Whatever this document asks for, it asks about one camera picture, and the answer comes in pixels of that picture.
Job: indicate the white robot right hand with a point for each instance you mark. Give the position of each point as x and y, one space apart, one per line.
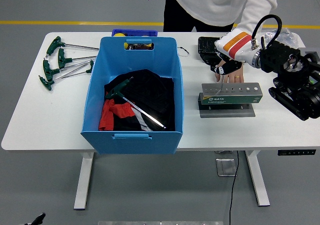
237 47

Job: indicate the person's left hand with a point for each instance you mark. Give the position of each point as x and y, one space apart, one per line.
235 77

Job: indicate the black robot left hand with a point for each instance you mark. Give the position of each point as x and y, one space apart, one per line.
37 219

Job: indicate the silver green hex key stand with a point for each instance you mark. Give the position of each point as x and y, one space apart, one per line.
225 100

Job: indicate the person's left forearm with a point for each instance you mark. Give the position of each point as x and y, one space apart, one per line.
252 20

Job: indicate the large blue plastic box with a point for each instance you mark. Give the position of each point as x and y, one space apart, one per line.
112 60

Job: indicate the black plastic tray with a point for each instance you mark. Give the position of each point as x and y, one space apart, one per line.
206 47

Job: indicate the small dark blue bin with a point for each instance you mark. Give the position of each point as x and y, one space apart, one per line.
135 31

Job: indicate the person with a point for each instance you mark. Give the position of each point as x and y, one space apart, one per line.
212 2

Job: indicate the yellow round object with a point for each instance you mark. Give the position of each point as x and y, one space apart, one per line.
119 34

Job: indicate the clear plastic parts bag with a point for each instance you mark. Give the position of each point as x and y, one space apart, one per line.
290 36

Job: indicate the white left table leg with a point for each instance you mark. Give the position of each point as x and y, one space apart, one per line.
83 180

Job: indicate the white table leg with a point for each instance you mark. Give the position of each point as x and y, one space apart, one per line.
83 180
258 180

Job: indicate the black and red garment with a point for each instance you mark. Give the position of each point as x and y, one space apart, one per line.
150 95

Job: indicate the metal floor plate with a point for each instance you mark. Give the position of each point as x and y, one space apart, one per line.
225 167

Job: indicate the black table control panel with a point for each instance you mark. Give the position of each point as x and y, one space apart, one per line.
296 152

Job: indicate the white right table leg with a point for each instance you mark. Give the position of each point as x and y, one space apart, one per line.
258 180

